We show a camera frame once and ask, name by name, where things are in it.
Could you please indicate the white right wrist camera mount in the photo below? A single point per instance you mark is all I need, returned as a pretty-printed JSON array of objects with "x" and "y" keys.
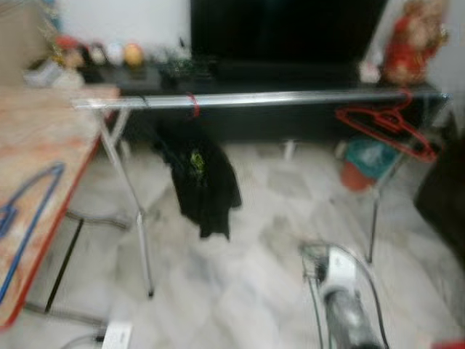
[{"x": 340, "y": 269}]

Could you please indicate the chrome clothes rack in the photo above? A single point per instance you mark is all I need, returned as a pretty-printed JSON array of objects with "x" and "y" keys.
[{"x": 290, "y": 97}]

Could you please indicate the white pink tissue box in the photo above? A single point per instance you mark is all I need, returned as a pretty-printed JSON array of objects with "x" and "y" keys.
[{"x": 370, "y": 73}]

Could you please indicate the dark grey sofa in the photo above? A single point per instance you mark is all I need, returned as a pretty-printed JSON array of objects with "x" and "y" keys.
[{"x": 443, "y": 203}]

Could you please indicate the red lid jar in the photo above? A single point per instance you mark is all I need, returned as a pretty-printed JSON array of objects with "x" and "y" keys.
[{"x": 69, "y": 51}]

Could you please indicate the white flat box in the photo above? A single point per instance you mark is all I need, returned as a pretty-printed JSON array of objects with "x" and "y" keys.
[{"x": 45, "y": 75}]

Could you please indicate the black television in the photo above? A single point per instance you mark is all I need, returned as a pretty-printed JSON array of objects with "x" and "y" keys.
[{"x": 290, "y": 29}]

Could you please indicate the white round plush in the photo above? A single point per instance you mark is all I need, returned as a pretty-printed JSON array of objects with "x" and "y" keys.
[{"x": 115, "y": 54}]

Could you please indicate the red gold figurine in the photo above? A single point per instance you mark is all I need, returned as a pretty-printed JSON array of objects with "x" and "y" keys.
[{"x": 410, "y": 51}]

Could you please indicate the black remote holder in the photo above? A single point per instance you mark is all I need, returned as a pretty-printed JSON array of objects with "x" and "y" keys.
[{"x": 185, "y": 67}]

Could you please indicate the yellow pink round plush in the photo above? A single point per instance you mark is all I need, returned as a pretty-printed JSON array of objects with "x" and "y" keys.
[{"x": 133, "y": 55}]

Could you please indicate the blue plastic hanger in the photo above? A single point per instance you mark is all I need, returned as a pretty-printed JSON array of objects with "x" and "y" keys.
[{"x": 33, "y": 231}]

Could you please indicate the marble table red edge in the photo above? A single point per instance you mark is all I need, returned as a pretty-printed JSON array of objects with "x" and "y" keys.
[{"x": 43, "y": 145}]

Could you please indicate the red plastic hanger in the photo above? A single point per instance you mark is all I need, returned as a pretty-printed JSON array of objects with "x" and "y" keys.
[
  {"x": 194, "y": 105},
  {"x": 389, "y": 120}
]

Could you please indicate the red bin teal liner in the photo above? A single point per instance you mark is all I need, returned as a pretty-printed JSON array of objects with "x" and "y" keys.
[{"x": 356, "y": 178}]

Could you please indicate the black soundbar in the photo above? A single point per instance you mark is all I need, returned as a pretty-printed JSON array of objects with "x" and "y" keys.
[{"x": 290, "y": 70}]

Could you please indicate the black shirt green print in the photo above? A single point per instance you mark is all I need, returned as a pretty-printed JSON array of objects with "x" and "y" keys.
[{"x": 203, "y": 189}]

